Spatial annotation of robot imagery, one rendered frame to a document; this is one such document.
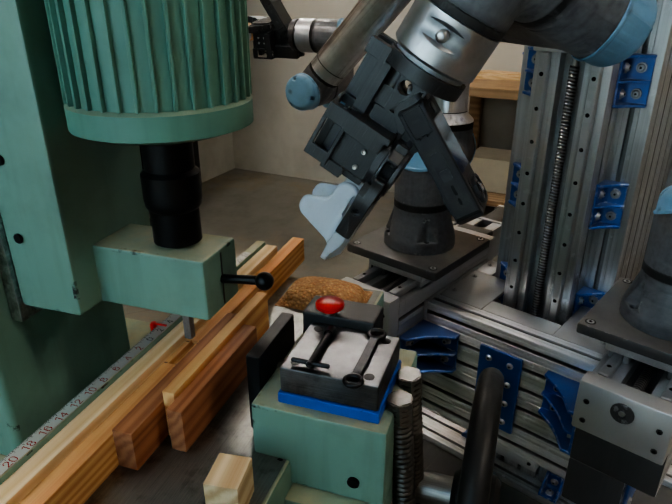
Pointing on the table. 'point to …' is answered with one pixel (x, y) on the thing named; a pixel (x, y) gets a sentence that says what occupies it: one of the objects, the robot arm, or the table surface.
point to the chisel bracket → (165, 272)
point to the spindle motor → (152, 68)
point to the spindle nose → (172, 194)
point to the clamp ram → (269, 354)
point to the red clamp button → (329, 304)
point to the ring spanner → (364, 359)
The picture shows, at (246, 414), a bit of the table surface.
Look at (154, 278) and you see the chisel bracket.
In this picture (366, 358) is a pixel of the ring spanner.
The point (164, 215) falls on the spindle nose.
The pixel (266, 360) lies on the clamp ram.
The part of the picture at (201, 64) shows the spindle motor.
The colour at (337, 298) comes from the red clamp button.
